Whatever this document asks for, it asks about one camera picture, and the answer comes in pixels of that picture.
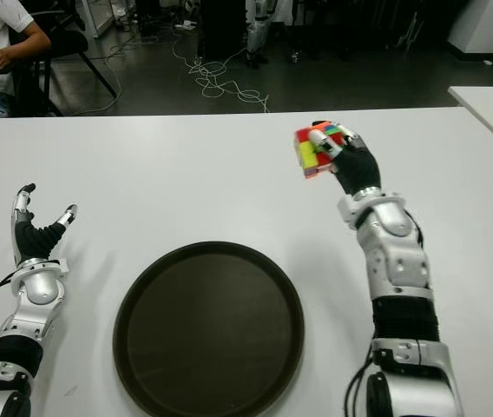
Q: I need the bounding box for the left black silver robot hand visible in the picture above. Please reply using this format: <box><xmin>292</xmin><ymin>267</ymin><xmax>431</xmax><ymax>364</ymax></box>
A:
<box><xmin>10</xmin><ymin>182</ymin><xmax>79</xmax><ymax>267</ymax></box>

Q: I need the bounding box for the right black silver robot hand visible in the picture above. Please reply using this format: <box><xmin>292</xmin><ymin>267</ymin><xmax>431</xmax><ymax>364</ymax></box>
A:
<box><xmin>306</xmin><ymin>120</ymin><xmax>382</xmax><ymax>196</ymax></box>

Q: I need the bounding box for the multicoloured Rubik's cube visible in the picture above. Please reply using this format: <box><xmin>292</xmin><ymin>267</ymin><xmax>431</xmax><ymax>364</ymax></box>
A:
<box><xmin>293</xmin><ymin>121</ymin><xmax>346</xmax><ymax>180</ymax></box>

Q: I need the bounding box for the dark brown round plate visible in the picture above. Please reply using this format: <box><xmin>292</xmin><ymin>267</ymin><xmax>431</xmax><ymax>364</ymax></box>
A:
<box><xmin>112</xmin><ymin>241</ymin><xmax>306</xmax><ymax>417</ymax></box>

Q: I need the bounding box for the grey folded metal stand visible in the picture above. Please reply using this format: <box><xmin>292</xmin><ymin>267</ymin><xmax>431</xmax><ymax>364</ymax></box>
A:
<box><xmin>396</xmin><ymin>10</ymin><xmax>424</xmax><ymax>49</ymax></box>

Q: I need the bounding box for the silver humanoid robot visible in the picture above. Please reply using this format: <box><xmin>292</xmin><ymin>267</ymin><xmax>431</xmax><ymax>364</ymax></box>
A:
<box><xmin>245</xmin><ymin>0</ymin><xmax>273</xmax><ymax>69</ymax></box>

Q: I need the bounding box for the white cabinet with black base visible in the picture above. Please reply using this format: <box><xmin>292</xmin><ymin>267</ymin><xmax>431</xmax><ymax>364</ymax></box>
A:
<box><xmin>445</xmin><ymin>0</ymin><xmax>493</xmax><ymax>56</ymax></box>

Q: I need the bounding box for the black chair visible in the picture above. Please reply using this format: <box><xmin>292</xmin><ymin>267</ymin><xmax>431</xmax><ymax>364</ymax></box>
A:
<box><xmin>10</xmin><ymin>21</ymin><xmax>118</xmax><ymax>117</ymax></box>

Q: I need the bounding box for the white glass-front cabinet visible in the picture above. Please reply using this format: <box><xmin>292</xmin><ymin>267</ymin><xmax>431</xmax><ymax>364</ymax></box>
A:
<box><xmin>75</xmin><ymin>0</ymin><xmax>115</xmax><ymax>40</ymax></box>

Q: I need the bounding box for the tangled white floor cable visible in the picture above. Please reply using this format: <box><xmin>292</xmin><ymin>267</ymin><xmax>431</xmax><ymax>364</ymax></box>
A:
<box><xmin>172</xmin><ymin>25</ymin><xmax>271</xmax><ymax>113</ymax></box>

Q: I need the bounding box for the thin white floor cable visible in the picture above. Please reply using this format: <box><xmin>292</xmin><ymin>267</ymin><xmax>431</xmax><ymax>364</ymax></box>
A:
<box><xmin>72</xmin><ymin>30</ymin><xmax>143</xmax><ymax>116</ymax></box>

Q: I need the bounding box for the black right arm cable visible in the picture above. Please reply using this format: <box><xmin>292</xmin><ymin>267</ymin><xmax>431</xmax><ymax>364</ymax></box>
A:
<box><xmin>344</xmin><ymin>355</ymin><xmax>378</xmax><ymax>417</ymax></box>

